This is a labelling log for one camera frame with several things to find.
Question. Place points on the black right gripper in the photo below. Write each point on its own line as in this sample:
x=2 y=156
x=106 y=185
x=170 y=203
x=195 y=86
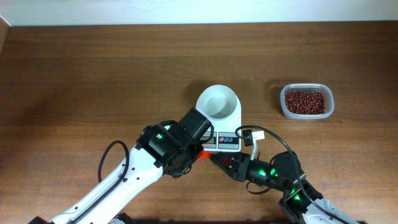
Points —
x=240 y=165

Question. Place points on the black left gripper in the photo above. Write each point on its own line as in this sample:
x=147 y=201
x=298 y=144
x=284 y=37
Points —
x=194 y=150

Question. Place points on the orange measuring scoop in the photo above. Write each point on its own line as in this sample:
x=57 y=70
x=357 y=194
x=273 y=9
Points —
x=204 y=155

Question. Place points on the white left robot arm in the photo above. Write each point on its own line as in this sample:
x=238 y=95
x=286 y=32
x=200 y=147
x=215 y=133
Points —
x=136 y=172

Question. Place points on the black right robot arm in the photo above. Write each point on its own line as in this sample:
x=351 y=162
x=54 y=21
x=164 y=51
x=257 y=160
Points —
x=301 y=202

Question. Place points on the white digital kitchen scale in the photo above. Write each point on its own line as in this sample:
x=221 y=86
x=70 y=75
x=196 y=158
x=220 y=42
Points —
x=224 y=137

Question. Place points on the white round bowl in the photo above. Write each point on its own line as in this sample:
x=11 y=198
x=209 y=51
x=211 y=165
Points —
x=217 y=102

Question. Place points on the red adzuki beans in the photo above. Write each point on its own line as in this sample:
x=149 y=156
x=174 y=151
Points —
x=305 y=102

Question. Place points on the clear plastic container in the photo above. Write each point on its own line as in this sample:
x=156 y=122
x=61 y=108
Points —
x=323 y=89

